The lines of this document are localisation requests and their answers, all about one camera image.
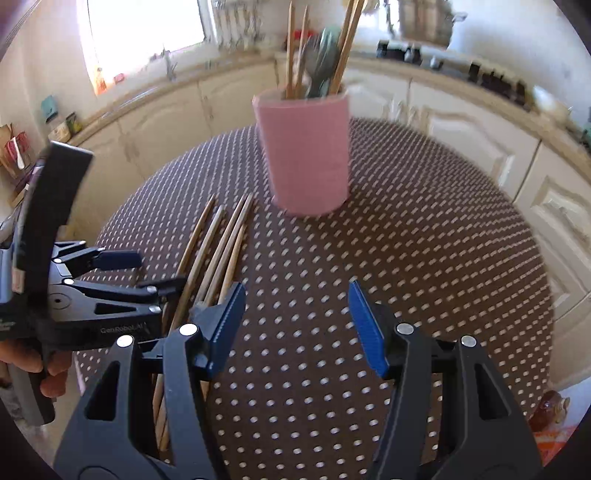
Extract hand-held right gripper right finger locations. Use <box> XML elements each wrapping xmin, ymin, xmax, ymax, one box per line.
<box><xmin>348</xmin><ymin>279</ymin><xmax>543</xmax><ymax>480</ymax></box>

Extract orange cloth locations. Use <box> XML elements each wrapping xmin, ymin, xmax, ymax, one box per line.
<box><xmin>538</xmin><ymin>427</ymin><xmax>580</xmax><ymax>469</ymax></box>

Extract red and brown packets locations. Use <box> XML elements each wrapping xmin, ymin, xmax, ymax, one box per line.
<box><xmin>0</xmin><ymin>122</ymin><xmax>33</xmax><ymax>208</ymax></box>

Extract white bowl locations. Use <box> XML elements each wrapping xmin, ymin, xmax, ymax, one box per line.
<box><xmin>531</xmin><ymin>85</ymin><xmax>573</xmax><ymax>123</ymax></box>

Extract kitchen window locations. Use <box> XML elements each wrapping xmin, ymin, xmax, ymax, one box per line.
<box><xmin>76</xmin><ymin>0</ymin><xmax>208</xmax><ymax>90</ymax></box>

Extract grey metal utensil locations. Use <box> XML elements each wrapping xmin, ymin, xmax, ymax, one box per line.
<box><xmin>302</xmin><ymin>41</ymin><xmax>324</xmax><ymax>99</ymax></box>

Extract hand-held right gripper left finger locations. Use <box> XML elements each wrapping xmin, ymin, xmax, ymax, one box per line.
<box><xmin>54</xmin><ymin>281</ymin><xmax>247</xmax><ymax>480</ymax></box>

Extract slim wooden chopstick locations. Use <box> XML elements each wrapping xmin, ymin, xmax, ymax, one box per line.
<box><xmin>295</xmin><ymin>4</ymin><xmax>309</xmax><ymax>97</ymax></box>
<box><xmin>329</xmin><ymin>0</ymin><xmax>357</xmax><ymax>95</ymax></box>
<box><xmin>285</xmin><ymin>2</ymin><xmax>297</xmax><ymax>100</ymax></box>

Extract row of hanging kitchen utensils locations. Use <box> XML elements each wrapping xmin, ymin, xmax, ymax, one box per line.
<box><xmin>212</xmin><ymin>0</ymin><xmax>266</xmax><ymax>49</ymax></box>

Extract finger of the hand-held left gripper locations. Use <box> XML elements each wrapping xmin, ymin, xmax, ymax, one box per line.
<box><xmin>65</xmin><ymin>276</ymin><xmax>188</xmax><ymax>319</ymax></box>
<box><xmin>53</xmin><ymin>244</ymin><xmax>142</xmax><ymax>278</ymax></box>

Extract beige kitchen countertop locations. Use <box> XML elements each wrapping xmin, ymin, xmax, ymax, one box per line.
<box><xmin>60</xmin><ymin>46</ymin><xmax>591</xmax><ymax>153</ymax></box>

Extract person's left hand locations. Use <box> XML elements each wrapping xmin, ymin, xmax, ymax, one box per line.
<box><xmin>0</xmin><ymin>339</ymin><xmax>72</xmax><ymax>398</ymax></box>

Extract steel faucet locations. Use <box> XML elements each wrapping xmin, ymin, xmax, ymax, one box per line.
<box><xmin>159</xmin><ymin>46</ymin><xmax>181</xmax><ymax>83</ymax></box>

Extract pile of wooden chopsticks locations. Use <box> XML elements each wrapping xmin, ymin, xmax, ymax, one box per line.
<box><xmin>152</xmin><ymin>194</ymin><xmax>254</xmax><ymax>453</ymax></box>

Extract polka dot round table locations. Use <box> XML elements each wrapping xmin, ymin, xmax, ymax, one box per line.
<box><xmin>74</xmin><ymin>117</ymin><xmax>555</xmax><ymax>480</ymax></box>

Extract amber bottle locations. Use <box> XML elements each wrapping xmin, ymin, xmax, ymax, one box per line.
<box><xmin>529</xmin><ymin>390</ymin><xmax>571</xmax><ymax>432</ymax></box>

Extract steel steamer pot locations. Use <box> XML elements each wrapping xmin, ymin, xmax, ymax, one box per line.
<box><xmin>397</xmin><ymin>0</ymin><xmax>462</xmax><ymax>47</ymax></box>

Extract teal knife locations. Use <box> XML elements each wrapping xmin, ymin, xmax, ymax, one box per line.
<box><xmin>318</xmin><ymin>28</ymin><xmax>345</xmax><ymax>97</ymax></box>

